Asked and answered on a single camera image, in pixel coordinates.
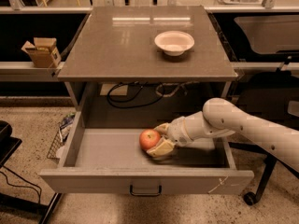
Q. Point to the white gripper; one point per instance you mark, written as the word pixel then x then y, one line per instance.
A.
pixel 177 131

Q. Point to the red apple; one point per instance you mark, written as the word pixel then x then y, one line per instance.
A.
pixel 148 139

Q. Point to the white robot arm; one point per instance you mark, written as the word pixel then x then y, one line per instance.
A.
pixel 220 118

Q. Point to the open grey drawer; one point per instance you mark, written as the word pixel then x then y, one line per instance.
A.
pixel 111 160

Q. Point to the grey cabinet counter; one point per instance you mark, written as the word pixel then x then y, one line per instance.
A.
pixel 119 78

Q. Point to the white paper bowl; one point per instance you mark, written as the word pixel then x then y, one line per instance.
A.
pixel 174 43

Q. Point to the black office chair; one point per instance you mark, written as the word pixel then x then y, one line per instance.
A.
pixel 272 96

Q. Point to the brown cardboard box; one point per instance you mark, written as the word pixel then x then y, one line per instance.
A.
pixel 43 52

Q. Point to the black drawer handle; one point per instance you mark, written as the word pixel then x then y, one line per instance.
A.
pixel 145 192

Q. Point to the wire basket on floor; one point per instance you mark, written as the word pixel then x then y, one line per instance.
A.
pixel 59 141

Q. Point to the black stand with cable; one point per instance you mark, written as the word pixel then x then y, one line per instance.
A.
pixel 8 145

